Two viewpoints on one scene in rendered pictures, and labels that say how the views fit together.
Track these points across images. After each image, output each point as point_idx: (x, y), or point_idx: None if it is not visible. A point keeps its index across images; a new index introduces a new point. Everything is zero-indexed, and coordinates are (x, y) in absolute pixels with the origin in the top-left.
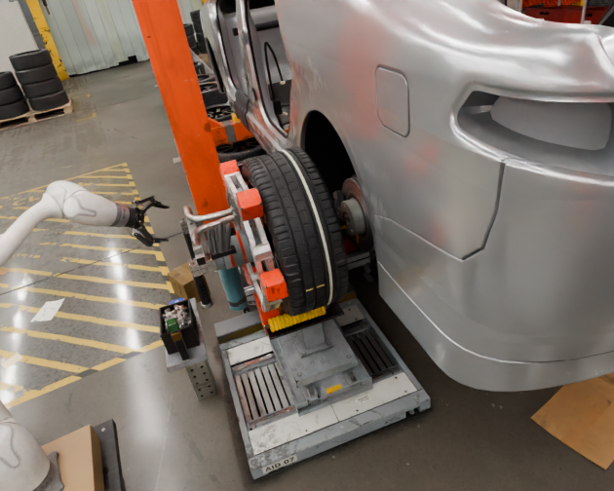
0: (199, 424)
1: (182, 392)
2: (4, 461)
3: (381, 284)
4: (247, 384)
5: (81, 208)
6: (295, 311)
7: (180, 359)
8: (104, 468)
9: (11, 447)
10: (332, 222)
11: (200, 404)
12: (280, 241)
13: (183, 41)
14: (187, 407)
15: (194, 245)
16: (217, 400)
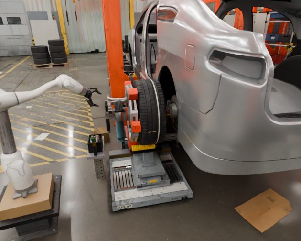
0: (94, 187)
1: (90, 175)
2: (18, 172)
3: (178, 133)
4: (117, 175)
5: (69, 83)
6: (143, 141)
7: (93, 155)
8: (54, 190)
9: (22, 168)
10: (163, 106)
11: (96, 180)
12: (141, 109)
13: (120, 33)
14: (91, 180)
15: (108, 105)
16: (104, 180)
